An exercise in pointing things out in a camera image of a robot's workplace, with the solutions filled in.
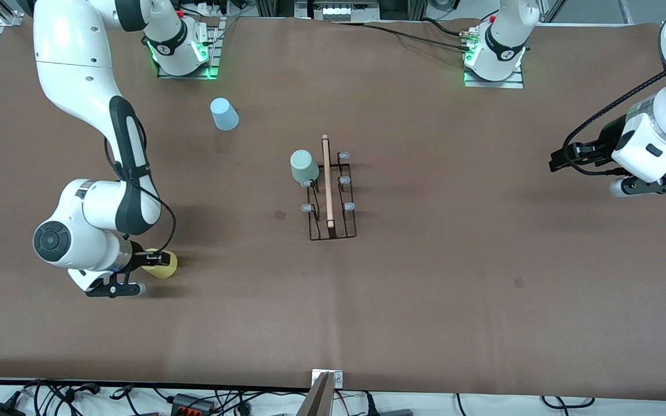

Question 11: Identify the yellow plastic cup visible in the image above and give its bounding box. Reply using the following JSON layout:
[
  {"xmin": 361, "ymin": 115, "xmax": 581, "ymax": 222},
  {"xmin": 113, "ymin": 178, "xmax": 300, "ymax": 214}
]
[{"xmin": 139, "ymin": 247, "xmax": 179, "ymax": 279}]

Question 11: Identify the sage green plastic cup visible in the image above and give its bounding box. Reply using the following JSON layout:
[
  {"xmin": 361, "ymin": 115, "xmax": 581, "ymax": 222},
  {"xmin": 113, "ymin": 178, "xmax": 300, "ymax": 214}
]
[{"xmin": 290, "ymin": 149, "xmax": 320, "ymax": 187}]

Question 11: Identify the black wire cup holder rack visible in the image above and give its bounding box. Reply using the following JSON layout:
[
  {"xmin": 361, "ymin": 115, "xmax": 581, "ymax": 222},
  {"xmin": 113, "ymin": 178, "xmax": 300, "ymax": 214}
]
[{"xmin": 299, "ymin": 135, "xmax": 358, "ymax": 242}]

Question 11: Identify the light blue plastic cup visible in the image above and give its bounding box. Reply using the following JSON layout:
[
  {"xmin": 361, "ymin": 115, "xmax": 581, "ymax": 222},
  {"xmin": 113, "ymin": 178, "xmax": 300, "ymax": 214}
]
[{"xmin": 210, "ymin": 97, "xmax": 240, "ymax": 132}]

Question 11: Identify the black orange connector box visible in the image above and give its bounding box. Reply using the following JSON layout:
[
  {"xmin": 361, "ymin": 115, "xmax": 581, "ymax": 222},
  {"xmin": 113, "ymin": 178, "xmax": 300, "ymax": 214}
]
[{"xmin": 171, "ymin": 393, "xmax": 216, "ymax": 414}]

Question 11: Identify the brown paper table mat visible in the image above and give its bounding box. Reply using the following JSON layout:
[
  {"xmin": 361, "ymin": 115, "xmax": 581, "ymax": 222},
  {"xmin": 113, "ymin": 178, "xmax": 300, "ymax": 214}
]
[{"xmin": 0, "ymin": 13, "xmax": 666, "ymax": 400}]

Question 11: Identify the white power strip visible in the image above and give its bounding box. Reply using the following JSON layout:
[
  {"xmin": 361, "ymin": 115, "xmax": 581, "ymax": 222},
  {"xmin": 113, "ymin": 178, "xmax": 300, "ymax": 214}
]
[{"xmin": 191, "ymin": 0, "xmax": 235, "ymax": 17}]

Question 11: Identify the white terminal block box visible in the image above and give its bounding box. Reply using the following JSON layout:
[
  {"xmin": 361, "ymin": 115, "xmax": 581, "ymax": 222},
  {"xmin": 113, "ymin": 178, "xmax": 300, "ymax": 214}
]
[{"xmin": 309, "ymin": 0, "xmax": 381, "ymax": 22}]

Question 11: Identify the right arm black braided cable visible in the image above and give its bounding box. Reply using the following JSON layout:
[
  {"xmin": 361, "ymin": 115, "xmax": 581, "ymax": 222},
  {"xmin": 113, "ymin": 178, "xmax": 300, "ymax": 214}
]
[{"xmin": 103, "ymin": 113, "xmax": 177, "ymax": 255}]

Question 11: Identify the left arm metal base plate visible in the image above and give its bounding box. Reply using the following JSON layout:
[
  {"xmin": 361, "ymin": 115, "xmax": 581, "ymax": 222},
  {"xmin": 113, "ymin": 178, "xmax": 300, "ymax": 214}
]
[{"xmin": 463, "ymin": 65, "xmax": 526, "ymax": 90}]

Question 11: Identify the thick black base cable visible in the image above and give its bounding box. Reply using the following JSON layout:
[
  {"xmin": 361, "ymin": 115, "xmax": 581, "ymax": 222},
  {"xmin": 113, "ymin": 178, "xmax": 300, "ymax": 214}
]
[{"xmin": 362, "ymin": 17, "xmax": 467, "ymax": 36}]

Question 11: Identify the thin black base cable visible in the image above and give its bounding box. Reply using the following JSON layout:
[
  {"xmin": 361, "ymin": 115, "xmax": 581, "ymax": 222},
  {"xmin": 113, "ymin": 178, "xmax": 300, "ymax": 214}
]
[{"xmin": 330, "ymin": 22, "xmax": 471, "ymax": 51}]

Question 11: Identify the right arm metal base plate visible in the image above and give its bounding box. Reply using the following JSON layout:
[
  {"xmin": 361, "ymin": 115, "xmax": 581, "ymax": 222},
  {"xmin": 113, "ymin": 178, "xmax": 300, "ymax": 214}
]
[{"xmin": 157, "ymin": 16, "xmax": 222, "ymax": 80}]

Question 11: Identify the tan camera stand post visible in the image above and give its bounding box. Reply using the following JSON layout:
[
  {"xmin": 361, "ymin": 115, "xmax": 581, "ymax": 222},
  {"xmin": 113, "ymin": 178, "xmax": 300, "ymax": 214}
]
[{"xmin": 295, "ymin": 372, "xmax": 336, "ymax": 416}]

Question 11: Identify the small metal clamp bracket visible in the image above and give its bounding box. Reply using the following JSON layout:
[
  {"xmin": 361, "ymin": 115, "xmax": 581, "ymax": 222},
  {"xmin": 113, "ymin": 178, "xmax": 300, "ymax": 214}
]
[{"xmin": 311, "ymin": 370, "xmax": 345, "ymax": 389}]

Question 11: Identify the looped black cable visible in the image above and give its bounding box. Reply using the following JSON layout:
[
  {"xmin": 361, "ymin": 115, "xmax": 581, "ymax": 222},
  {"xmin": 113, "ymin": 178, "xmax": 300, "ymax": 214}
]
[{"xmin": 541, "ymin": 395, "xmax": 595, "ymax": 409}]

